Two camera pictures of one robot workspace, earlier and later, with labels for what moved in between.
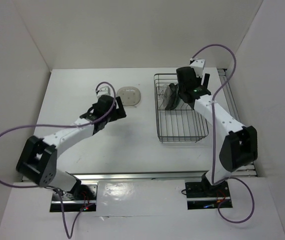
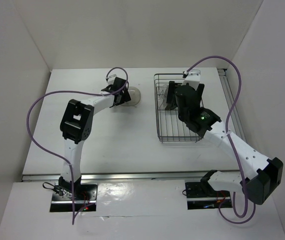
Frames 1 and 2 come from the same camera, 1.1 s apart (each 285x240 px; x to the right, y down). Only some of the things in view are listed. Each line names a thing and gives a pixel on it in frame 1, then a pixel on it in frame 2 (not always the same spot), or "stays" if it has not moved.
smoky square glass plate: [129, 96] stays
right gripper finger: [206, 80] → [179, 95]
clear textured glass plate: [163, 96] stays
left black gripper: [121, 112] → [125, 97]
